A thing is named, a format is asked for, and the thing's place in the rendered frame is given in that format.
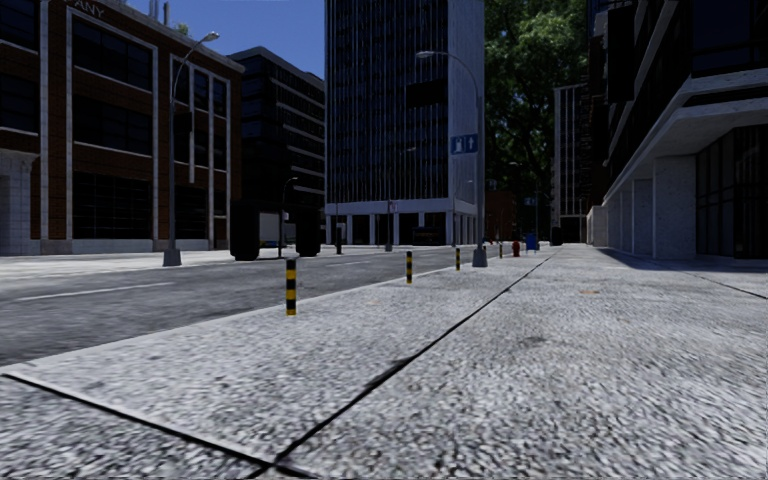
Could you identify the short dark post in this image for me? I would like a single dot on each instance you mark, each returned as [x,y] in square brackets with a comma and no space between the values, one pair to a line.
[339,240]

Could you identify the dark glass building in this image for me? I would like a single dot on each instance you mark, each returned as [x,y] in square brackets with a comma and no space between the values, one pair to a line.
[282,132]

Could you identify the grey street lamp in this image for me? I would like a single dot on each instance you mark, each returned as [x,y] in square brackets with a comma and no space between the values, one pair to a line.
[479,180]
[171,180]
[281,222]

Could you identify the trees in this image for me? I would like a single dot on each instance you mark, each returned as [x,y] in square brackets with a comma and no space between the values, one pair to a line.
[531,90]

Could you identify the sign on a post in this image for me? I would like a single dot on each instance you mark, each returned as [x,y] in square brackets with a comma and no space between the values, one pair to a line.
[389,225]

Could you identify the dark bin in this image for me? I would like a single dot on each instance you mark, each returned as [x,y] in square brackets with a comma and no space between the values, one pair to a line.
[556,236]

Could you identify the glass tower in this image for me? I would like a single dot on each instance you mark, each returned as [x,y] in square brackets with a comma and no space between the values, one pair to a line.
[390,120]

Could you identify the blue letter box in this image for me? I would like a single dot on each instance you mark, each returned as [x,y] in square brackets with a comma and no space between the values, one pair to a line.
[531,242]

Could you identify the red brick building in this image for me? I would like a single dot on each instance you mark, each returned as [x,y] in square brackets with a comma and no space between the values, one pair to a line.
[114,150]

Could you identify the pale concrete building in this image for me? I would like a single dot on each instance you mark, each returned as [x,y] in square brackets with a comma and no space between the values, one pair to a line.
[672,120]

